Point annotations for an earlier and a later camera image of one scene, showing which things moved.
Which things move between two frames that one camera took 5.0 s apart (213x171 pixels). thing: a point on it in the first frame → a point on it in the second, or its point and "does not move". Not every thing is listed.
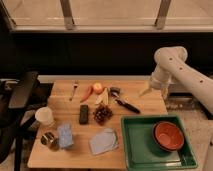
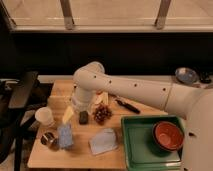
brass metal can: x=50 y=140 does not move
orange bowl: x=168 y=136 does not move
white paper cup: x=44 y=115 does not move
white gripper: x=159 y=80 → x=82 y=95
